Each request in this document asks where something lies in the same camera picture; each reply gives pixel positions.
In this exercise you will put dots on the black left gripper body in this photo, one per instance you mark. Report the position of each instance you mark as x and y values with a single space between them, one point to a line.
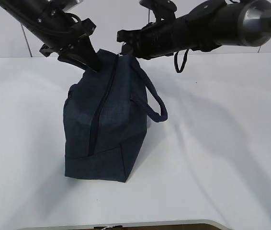
50 22

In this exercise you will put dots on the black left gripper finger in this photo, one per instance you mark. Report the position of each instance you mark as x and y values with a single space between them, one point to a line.
81 54

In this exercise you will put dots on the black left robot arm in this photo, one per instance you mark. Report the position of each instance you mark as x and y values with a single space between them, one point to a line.
61 32

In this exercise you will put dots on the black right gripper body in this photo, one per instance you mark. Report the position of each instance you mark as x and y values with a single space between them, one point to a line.
157 39

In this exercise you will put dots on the navy blue lunch bag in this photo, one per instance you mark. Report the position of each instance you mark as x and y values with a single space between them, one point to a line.
105 119

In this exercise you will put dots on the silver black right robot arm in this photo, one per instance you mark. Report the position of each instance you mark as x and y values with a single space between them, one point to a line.
210 25

